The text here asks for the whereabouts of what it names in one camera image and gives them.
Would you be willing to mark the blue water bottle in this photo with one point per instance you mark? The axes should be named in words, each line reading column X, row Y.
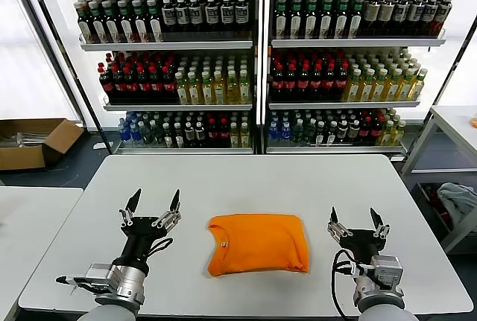
column 135, row 135
column 124, row 133
column 274, row 133
column 285, row 133

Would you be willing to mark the cola bottle red cap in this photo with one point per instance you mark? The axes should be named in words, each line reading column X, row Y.
column 277, row 82
column 377, row 131
column 212, row 134
column 144, row 87
column 107, row 88
column 119, row 88
column 290, row 82
column 169, row 86
column 341, row 82
column 131, row 88
column 366, row 131
column 156, row 87
column 328, row 82
column 316, row 82
column 303, row 82
column 223, row 134

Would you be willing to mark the dark bottle white label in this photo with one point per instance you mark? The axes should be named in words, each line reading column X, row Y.
column 354, row 133
column 199, row 135
column 343, row 133
column 189, row 135

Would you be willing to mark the clear container orange contents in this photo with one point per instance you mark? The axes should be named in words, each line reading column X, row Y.
column 474, row 122

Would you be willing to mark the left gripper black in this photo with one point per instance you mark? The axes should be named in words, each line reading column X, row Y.
column 139, row 239

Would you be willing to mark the black bottle white label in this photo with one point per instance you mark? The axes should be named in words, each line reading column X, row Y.
column 169, row 15
column 401, row 13
column 182, row 15
column 196, row 15
column 443, row 13
column 211, row 15
column 429, row 13
column 226, row 15
column 241, row 14

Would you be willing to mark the dark green bottle white cap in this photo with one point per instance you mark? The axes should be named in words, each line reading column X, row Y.
column 147, row 135
column 298, row 133
column 157, row 135
column 309, row 133

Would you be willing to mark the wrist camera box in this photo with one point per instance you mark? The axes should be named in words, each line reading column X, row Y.
column 100, row 278
column 387, row 270

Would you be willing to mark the small white floor object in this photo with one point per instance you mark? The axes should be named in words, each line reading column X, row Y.
column 100, row 146

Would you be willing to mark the yellow tea bottle green label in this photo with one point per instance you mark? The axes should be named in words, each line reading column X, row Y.
column 366, row 88
column 219, row 92
column 232, row 91
column 392, row 88
column 405, row 88
column 417, row 86
column 387, row 135
column 398, row 135
column 182, row 92
column 244, row 91
column 379, row 88
column 244, row 135
column 234, row 135
column 206, row 92
column 194, row 92
column 353, row 88

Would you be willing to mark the red cloth item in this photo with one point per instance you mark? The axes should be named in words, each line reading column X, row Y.
column 444, row 215

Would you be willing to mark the brown cardboard box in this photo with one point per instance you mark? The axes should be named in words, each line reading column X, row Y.
column 22, row 159

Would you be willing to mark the orange t-shirt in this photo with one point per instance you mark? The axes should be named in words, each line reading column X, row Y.
column 257, row 246

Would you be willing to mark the white side table grey legs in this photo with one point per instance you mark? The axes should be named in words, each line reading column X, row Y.
column 452, row 116

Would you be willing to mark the grey window mullion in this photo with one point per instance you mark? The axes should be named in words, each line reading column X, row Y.
column 44, row 38

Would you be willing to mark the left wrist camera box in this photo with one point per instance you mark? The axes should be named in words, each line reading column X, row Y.
column 100, row 278

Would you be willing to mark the grey white cloth pile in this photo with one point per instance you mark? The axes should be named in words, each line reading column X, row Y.
column 460, row 202

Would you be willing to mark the white rounded table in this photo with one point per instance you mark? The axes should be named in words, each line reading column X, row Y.
column 33, row 243

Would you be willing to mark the metal bars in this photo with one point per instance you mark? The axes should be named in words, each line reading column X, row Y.
column 22, row 138

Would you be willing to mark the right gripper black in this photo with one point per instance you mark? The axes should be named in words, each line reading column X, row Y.
column 363, row 244

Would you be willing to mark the dark tea bottle green cap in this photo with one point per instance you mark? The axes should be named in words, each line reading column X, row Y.
column 280, row 23
column 85, row 27
column 295, row 23
column 142, row 26
column 155, row 26
column 354, row 22
column 112, row 27
column 325, row 23
column 340, row 23
column 127, row 27
column 310, row 23
column 98, row 27

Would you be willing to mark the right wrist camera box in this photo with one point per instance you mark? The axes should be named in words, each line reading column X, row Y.
column 387, row 270

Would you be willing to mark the dark drink bottle white cap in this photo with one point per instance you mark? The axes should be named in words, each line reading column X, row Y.
column 320, row 133
column 331, row 133
column 168, row 135
column 179, row 135

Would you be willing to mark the grey metal shelf rack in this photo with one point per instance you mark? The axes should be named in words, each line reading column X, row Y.
column 167, row 45
column 354, row 42

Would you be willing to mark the black window frame post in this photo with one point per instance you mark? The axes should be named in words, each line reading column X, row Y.
column 466, row 43
column 61, row 38

